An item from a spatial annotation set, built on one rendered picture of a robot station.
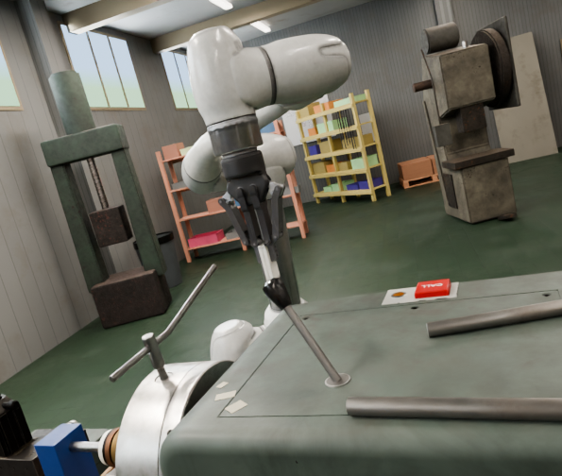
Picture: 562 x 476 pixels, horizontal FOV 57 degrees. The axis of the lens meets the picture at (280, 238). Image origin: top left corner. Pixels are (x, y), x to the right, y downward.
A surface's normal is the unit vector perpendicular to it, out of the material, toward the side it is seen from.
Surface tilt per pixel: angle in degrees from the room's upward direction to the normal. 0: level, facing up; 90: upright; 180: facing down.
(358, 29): 90
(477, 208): 90
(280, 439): 45
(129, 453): 56
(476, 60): 92
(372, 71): 90
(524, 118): 76
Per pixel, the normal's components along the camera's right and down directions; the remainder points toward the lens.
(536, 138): -0.27, 0.00
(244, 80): 0.37, 0.11
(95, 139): 0.07, 0.17
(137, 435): -0.43, -0.45
